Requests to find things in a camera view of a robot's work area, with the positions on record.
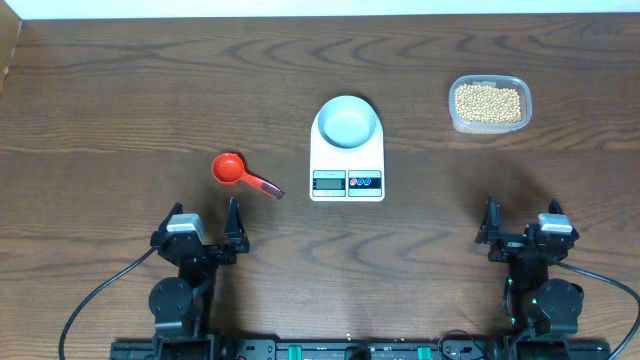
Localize white digital kitchen scale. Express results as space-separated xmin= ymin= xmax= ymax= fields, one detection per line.
xmin=309 ymin=115 xmax=385 ymax=202

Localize right black cable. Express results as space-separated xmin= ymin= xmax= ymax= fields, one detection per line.
xmin=549 ymin=257 xmax=640 ymax=360

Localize soybeans in container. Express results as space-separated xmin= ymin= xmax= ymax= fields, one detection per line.
xmin=454 ymin=84 xmax=522 ymax=123

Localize left black cable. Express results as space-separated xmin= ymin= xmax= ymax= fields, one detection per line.
xmin=58 ymin=246 xmax=158 ymax=360

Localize black cable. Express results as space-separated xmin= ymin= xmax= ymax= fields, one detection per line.
xmin=549 ymin=257 xmax=640 ymax=360
xmin=58 ymin=246 xmax=158 ymax=360

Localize red measuring scoop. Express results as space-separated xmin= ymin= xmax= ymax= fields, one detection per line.
xmin=211 ymin=153 xmax=284 ymax=199

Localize clear plastic container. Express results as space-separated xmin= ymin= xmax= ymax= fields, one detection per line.
xmin=448 ymin=75 xmax=533 ymax=135

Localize pale blue-grey bowl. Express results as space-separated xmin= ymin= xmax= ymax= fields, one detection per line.
xmin=317 ymin=95 xmax=379 ymax=150

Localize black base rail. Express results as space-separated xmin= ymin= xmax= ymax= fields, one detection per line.
xmin=109 ymin=331 xmax=611 ymax=360

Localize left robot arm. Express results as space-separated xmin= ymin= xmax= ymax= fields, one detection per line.
xmin=149 ymin=199 xmax=250 ymax=341

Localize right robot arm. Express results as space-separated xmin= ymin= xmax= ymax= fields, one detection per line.
xmin=475 ymin=195 xmax=584 ymax=349

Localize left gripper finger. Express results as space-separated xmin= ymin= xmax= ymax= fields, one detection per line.
xmin=224 ymin=198 xmax=248 ymax=246
xmin=156 ymin=202 xmax=183 ymax=234

